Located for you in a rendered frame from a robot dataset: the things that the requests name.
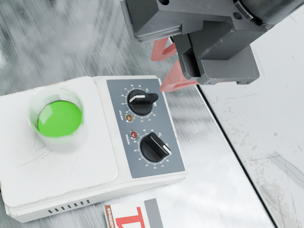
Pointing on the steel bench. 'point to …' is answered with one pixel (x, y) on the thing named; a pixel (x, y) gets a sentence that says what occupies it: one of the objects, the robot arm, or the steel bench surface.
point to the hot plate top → (11, 177)
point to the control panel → (144, 128)
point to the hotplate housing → (35, 213)
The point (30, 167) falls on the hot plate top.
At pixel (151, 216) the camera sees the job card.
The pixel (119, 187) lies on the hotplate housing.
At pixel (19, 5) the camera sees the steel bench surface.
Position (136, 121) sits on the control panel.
